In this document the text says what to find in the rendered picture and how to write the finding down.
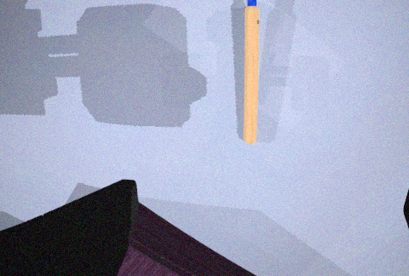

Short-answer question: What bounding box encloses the wooden stick with blue string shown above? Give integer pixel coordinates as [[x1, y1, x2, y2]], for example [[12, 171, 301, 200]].
[[245, 0, 259, 144]]

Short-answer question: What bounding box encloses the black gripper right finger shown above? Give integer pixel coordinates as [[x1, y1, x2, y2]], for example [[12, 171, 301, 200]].
[[403, 191, 409, 227]]

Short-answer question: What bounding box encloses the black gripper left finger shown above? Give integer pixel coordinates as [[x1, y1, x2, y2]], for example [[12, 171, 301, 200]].
[[0, 180, 139, 276]]

